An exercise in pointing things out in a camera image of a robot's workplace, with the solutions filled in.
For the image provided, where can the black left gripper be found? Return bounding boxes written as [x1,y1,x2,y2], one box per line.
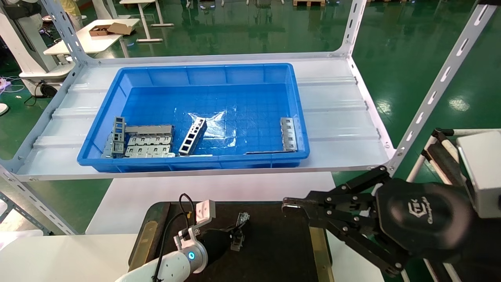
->
[200,228,245,263]

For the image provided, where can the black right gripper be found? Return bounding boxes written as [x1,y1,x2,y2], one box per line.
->
[282,166,476,277]

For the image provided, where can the silver channel metal part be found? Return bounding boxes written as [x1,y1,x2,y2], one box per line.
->
[230,212,251,252]

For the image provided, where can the black container with brass edges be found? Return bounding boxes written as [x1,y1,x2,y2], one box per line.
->
[128,201,334,282]

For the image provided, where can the silver ladder-shaped channel part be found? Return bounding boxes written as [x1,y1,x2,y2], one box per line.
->
[178,117,207,156]

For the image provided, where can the long plain grey metal part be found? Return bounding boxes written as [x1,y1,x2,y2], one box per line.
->
[124,125,174,136]

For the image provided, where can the dark grey ladder-shaped metal part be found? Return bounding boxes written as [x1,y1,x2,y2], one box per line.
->
[111,116,126,158]

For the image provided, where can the small grey metal part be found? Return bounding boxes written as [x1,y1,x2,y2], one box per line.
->
[102,134,115,159]

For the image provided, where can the clear plastic film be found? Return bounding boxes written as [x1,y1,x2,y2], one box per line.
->
[187,111,238,148]

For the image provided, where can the white tube cart black padding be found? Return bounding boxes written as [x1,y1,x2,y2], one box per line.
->
[406,127,470,188]

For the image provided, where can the blue plastic bin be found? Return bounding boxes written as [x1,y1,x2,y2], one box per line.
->
[77,63,310,173]

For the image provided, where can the white table with T-legs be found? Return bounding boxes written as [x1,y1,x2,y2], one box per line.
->
[119,0,175,43]

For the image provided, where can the open cardboard box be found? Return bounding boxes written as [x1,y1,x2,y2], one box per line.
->
[89,22,134,37]

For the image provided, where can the white work table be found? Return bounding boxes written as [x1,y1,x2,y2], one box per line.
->
[43,18,141,65]

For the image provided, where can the white column stand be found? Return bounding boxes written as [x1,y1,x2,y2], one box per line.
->
[92,0,132,20]

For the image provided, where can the person in yellow coat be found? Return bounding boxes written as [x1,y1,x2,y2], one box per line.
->
[59,0,85,31]

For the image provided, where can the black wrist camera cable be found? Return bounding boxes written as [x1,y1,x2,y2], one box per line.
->
[152,193,197,282]

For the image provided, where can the silver notched bracket part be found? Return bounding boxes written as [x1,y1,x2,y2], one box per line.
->
[280,117,299,152]

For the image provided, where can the silver slotted metal bracket part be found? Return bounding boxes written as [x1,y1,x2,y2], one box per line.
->
[124,145,176,159]
[127,135,173,147]

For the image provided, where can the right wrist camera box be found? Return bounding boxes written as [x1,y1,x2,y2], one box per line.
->
[456,130,501,219]

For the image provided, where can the black round device with cable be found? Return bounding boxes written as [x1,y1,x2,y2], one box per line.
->
[24,80,58,107]

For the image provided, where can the white floor cables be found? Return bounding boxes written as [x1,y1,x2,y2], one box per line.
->
[0,76,25,94]

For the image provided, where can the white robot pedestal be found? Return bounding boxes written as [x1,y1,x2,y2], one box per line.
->
[0,0,76,85]

